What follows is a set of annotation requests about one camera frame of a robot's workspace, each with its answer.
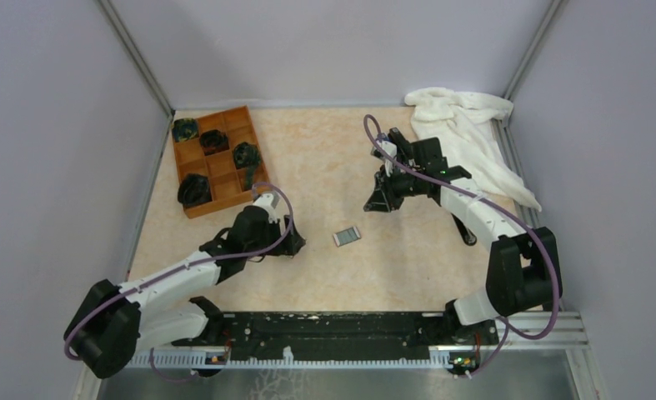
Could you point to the staple box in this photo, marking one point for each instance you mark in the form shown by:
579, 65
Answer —
346, 236

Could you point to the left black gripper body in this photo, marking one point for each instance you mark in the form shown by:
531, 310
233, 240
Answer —
285, 246

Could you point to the black stapler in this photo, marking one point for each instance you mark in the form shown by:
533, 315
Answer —
467, 236
397, 138

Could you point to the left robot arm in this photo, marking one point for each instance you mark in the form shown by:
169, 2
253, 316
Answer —
115, 321

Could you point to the white towel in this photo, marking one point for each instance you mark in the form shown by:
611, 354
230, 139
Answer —
461, 121

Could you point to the aluminium frame rail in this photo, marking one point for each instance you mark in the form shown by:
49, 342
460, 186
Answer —
519, 334

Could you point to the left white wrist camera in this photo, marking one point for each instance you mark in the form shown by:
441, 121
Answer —
268, 201

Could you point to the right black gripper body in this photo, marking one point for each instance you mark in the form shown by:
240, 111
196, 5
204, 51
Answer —
395, 187

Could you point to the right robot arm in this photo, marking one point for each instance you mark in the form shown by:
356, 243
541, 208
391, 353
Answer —
523, 270

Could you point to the dark rolled tie middle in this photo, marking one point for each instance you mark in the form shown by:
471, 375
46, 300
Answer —
213, 141

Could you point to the dark rolled tie front right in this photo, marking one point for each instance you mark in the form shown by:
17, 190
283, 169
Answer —
194, 190

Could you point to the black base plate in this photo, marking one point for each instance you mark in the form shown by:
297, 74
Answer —
336, 336

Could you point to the dark rolled tie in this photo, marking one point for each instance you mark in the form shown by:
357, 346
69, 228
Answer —
194, 190
213, 141
246, 155
185, 129

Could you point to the dark rolled tie front left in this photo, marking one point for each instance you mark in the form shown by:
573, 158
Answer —
185, 129

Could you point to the dark rolled tie back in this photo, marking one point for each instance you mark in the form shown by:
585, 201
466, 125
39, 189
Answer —
246, 155

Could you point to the orange wooden divided tray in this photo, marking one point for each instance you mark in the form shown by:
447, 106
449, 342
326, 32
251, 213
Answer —
229, 186

